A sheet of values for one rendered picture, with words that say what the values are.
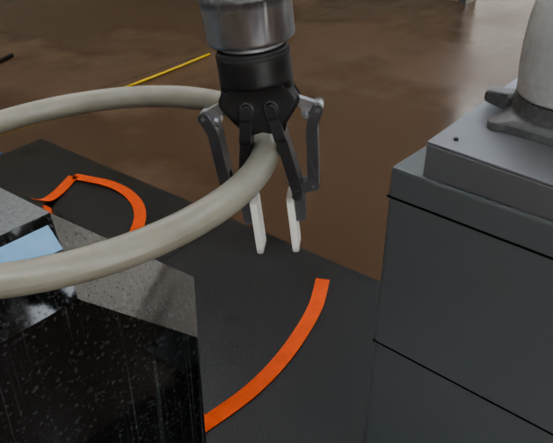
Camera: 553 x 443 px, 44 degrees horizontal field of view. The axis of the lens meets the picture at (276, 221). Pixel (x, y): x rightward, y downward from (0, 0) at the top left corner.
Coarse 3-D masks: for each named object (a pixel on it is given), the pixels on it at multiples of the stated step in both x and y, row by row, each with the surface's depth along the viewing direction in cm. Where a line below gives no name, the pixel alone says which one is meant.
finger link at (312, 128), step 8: (320, 104) 70; (312, 112) 70; (320, 112) 70; (312, 120) 70; (312, 128) 71; (312, 136) 71; (312, 144) 72; (312, 152) 72; (312, 160) 72; (312, 168) 73; (312, 176) 73; (312, 184) 74
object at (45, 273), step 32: (64, 96) 96; (96, 96) 96; (128, 96) 95; (160, 96) 94; (192, 96) 91; (0, 128) 93; (256, 160) 69; (224, 192) 63; (256, 192) 67; (160, 224) 59; (192, 224) 60; (64, 256) 56; (96, 256) 57; (128, 256) 57; (160, 256) 60; (0, 288) 55; (32, 288) 56
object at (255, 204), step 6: (258, 192) 78; (258, 198) 77; (252, 204) 75; (258, 204) 77; (252, 210) 76; (258, 210) 77; (252, 216) 76; (258, 216) 77; (252, 222) 77; (258, 222) 77; (258, 228) 77; (264, 228) 80; (258, 234) 77; (264, 234) 80; (258, 240) 78; (264, 240) 79; (258, 246) 78; (264, 246) 79; (258, 252) 78
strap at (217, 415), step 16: (80, 176) 282; (128, 192) 270; (144, 208) 260; (144, 224) 251; (320, 288) 218; (320, 304) 211; (304, 320) 204; (304, 336) 198; (288, 352) 192; (272, 368) 187; (256, 384) 182; (240, 400) 177; (208, 416) 173; (224, 416) 173
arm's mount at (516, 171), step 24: (456, 120) 119; (480, 120) 119; (432, 144) 113; (456, 144) 112; (480, 144) 112; (504, 144) 112; (528, 144) 112; (432, 168) 114; (456, 168) 111; (480, 168) 108; (504, 168) 106; (528, 168) 105; (552, 168) 105; (480, 192) 110; (504, 192) 107; (528, 192) 105; (552, 192) 102; (552, 216) 104
